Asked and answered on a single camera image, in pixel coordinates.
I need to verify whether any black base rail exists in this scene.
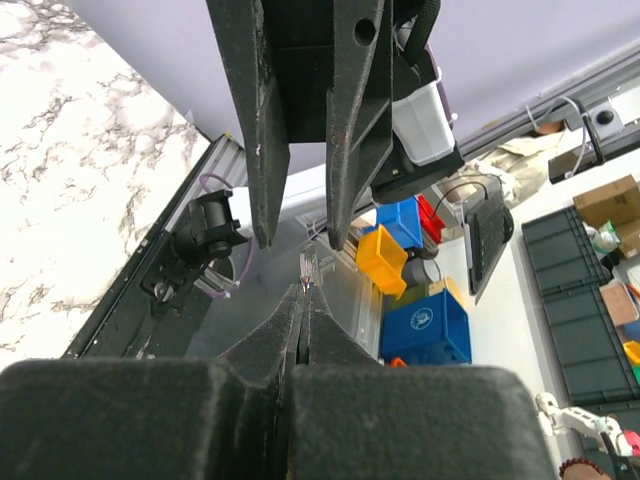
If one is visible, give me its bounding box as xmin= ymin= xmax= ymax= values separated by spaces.
xmin=62 ymin=136 xmax=247 ymax=359

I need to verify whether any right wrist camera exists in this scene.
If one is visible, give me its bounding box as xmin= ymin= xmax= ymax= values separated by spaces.
xmin=392 ymin=81 xmax=455 ymax=166

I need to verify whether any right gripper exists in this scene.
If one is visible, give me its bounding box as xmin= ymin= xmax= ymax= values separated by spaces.
xmin=207 ymin=0 xmax=464 ymax=250

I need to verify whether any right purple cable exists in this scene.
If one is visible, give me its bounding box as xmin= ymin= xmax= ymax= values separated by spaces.
xmin=198 ymin=172 xmax=259 ymax=301

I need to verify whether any silver key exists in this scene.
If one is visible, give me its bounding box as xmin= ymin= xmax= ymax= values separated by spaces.
xmin=300 ymin=244 xmax=335 ymax=292

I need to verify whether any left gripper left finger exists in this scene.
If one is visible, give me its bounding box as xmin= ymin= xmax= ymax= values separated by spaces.
xmin=1 ymin=286 xmax=305 ymax=479

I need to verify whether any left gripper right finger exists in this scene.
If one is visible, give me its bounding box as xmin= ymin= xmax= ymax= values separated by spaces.
xmin=287 ymin=285 xmax=555 ymax=479

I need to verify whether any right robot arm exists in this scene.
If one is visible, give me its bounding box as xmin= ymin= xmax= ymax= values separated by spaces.
xmin=174 ymin=1 xmax=463 ymax=260

